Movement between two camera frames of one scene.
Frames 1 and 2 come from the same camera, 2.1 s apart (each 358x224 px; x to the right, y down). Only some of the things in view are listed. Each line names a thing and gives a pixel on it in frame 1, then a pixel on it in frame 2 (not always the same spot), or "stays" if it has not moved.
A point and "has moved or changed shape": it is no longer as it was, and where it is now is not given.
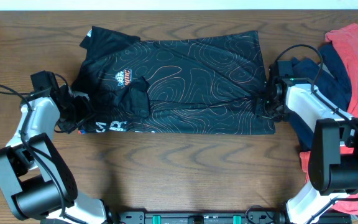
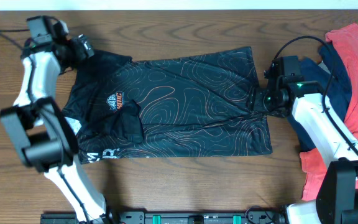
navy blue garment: (331, 81) stays
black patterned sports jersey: (173, 84) has moved or changed shape
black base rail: (250, 216) stays
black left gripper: (87, 112) → (81, 55)
